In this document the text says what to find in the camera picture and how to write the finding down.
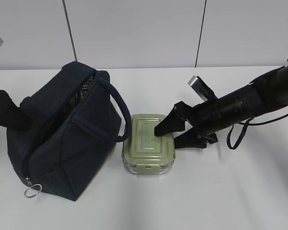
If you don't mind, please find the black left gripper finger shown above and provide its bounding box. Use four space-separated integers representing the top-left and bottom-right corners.
0 90 31 131

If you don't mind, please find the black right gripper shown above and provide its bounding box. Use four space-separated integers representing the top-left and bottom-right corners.
154 101 217 149

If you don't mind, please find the green lidded glass container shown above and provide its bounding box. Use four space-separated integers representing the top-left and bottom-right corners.
121 114 176 174

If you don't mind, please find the navy blue lunch bag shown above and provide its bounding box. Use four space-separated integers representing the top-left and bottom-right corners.
6 61 132 201

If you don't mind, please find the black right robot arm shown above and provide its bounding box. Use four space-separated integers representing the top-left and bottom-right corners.
154 64 288 150

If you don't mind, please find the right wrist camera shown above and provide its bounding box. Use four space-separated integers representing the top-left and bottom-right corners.
188 76 217 102

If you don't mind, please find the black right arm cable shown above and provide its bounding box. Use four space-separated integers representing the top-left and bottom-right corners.
227 103 288 150

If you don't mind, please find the silver zipper pull ring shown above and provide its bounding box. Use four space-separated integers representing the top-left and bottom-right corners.
24 177 43 198

